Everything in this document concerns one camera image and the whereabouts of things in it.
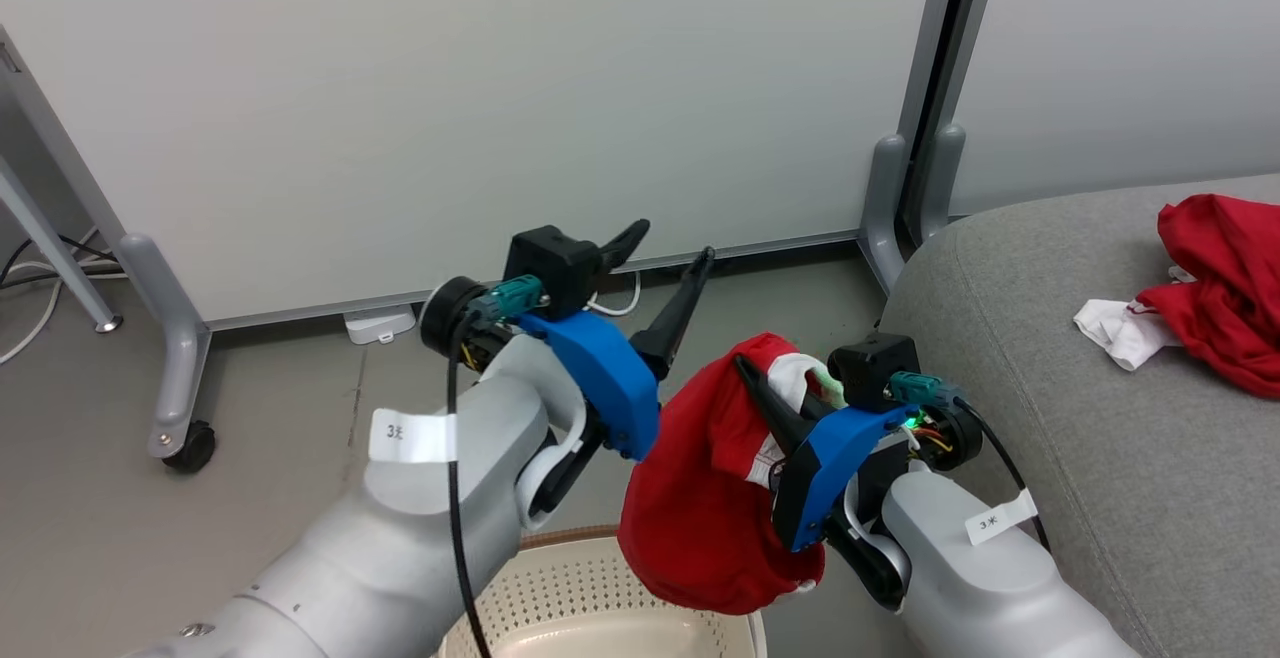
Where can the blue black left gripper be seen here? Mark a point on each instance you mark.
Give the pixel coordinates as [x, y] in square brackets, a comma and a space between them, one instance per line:
[610, 373]

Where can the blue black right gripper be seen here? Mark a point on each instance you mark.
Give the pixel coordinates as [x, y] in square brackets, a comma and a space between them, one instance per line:
[820, 458]

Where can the red and white garment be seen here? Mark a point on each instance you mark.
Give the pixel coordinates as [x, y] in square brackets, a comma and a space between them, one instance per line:
[700, 498]
[1220, 278]

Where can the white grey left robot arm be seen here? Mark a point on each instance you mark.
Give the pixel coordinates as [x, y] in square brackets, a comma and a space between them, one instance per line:
[400, 538]

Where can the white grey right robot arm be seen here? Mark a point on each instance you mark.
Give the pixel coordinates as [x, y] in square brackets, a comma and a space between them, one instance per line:
[970, 578]

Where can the grey fabric sofa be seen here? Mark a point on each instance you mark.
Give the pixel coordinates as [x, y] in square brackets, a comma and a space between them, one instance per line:
[1120, 478]

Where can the grey partition foot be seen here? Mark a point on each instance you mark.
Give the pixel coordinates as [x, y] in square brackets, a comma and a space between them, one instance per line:
[940, 178]
[885, 208]

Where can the white power adapter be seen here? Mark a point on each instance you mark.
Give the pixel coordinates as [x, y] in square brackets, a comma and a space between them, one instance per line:
[380, 324]

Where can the wide white partition panel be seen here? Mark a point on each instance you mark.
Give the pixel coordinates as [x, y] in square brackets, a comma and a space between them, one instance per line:
[450, 88]

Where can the beige perforated laundry basket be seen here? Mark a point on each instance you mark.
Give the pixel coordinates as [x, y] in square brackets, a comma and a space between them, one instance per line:
[600, 608]

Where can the grey partition leg with caster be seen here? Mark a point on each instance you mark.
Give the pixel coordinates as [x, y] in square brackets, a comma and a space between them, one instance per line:
[178, 338]

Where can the narrow white partition panel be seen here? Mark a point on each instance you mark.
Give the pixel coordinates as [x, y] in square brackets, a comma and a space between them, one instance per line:
[1120, 58]

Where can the grey metal table leg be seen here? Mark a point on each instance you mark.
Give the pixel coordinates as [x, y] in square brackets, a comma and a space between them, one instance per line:
[55, 248]

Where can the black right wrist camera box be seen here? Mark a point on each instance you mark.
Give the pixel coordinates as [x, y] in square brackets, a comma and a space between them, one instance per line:
[870, 368]

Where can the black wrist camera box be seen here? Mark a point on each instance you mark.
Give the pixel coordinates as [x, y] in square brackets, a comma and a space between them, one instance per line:
[550, 263]
[870, 368]

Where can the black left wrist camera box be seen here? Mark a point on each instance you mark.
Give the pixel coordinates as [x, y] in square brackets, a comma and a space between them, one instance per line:
[550, 263]

